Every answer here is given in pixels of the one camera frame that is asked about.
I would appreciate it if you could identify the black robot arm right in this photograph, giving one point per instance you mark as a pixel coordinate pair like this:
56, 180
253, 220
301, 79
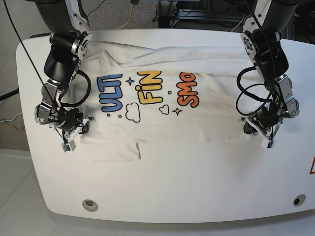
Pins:
69, 39

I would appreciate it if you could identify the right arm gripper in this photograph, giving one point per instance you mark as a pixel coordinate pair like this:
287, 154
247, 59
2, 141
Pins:
70, 123

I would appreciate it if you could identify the right table cable grommet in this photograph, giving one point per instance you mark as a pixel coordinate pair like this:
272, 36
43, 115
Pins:
299, 200

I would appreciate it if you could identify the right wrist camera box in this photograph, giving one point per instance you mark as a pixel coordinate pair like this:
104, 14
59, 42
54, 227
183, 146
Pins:
70, 146

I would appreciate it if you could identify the left table cable grommet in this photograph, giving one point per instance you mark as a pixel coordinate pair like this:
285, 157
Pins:
90, 205

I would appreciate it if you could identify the black table base frame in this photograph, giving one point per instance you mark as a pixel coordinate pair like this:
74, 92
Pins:
171, 12

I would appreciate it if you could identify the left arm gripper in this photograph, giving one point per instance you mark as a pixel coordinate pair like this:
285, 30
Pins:
265, 123

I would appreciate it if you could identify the white printed T-shirt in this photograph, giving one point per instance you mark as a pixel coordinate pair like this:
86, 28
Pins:
171, 95

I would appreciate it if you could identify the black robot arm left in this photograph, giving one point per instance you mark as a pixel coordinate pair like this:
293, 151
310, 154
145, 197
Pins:
261, 36

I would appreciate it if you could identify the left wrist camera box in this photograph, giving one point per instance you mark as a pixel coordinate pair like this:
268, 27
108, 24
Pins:
267, 143

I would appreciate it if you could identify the table cable grommet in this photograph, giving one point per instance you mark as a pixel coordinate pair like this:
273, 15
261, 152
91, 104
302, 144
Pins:
299, 200
90, 205

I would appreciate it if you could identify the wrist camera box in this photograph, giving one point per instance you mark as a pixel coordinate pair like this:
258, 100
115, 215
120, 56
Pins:
70, 146
267, 143

